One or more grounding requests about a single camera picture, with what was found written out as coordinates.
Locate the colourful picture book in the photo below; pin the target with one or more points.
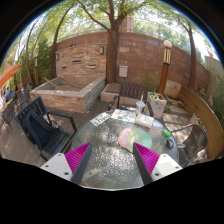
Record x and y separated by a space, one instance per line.
124 115

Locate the black white patterned card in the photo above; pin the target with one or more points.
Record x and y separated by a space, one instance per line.
100 119

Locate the round glass patio table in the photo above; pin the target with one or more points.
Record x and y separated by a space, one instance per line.
111 166

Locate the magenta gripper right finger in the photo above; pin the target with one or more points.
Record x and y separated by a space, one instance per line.
153 166

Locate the dark slatted chair far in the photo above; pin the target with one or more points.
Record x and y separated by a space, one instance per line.
134 91

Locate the orange umbrella canopy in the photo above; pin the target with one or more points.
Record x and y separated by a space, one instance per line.
9 72

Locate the large tree trunk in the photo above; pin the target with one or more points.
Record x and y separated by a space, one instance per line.
112 48

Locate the dark chair far left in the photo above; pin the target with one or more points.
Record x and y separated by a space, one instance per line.
8 113

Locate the plastic cup with straw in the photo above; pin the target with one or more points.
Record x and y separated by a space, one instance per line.
140 105

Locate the dark slatted chair left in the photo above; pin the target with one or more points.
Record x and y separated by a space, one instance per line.
46 134

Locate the wicker metal chair right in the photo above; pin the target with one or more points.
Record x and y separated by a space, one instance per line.
194 146

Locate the dark slatted chair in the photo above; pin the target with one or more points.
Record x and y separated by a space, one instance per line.
46 134
134 91

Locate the green marker pen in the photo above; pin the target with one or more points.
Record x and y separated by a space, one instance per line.
166 132

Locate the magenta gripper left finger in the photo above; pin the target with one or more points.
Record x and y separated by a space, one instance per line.
70 166

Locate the white square planter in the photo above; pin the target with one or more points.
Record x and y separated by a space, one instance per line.
156 104

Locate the small stacked book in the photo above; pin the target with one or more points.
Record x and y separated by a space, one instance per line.
144 120

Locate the wooden post lamp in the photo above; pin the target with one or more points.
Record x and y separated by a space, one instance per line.
165 67

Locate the stone raised fountain basin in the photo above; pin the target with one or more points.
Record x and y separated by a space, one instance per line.
76 95

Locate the grey wall utility box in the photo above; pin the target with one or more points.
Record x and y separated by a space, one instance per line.
123 70

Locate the curved wooden bench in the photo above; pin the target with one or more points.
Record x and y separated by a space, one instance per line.
194 104

